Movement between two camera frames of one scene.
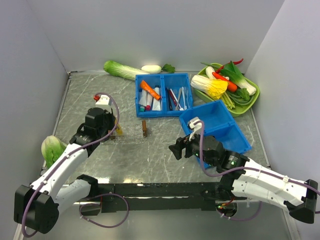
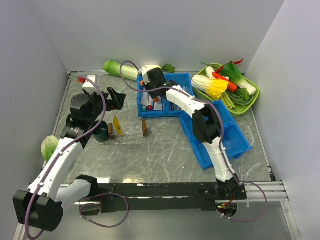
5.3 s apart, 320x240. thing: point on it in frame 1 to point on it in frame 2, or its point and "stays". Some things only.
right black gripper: [181, 143] to [152, 95]
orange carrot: [231, 87] stays
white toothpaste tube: [143, 98] stays
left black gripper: [110, 115] to [116, 102]
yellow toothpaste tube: [119, 130] stays
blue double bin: [218, 123] stays
